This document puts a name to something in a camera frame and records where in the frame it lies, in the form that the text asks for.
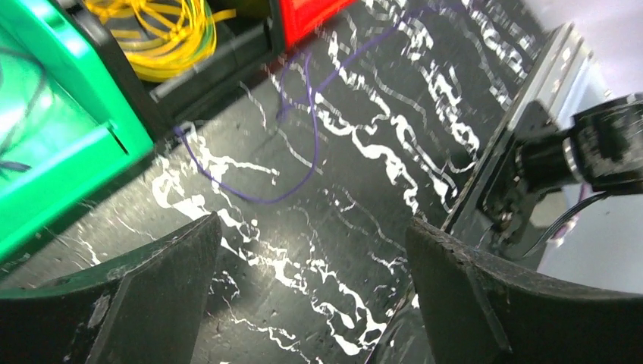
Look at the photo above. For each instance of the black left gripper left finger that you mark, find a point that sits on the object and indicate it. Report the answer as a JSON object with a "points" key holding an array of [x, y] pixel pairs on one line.
{"points": [[144, 306]]}

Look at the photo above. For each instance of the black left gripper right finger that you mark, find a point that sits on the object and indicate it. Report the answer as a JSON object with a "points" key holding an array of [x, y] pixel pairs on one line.
{"points": [[479, 308]]}

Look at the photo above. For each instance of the green plastic bin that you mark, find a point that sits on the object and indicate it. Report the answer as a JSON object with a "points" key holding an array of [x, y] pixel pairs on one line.
{"points": [[66, 128]]}

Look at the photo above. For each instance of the black plastic bin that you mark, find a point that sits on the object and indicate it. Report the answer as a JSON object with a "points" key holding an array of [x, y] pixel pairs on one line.
{"points": [[174, 60]]}

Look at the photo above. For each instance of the red plastic bin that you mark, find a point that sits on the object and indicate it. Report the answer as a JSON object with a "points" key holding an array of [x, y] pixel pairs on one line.
{"points": [[301, 17]]}

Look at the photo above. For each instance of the aluminium table frame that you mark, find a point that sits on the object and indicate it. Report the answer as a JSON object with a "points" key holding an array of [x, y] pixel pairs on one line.
{"points": [[565, 80]]}

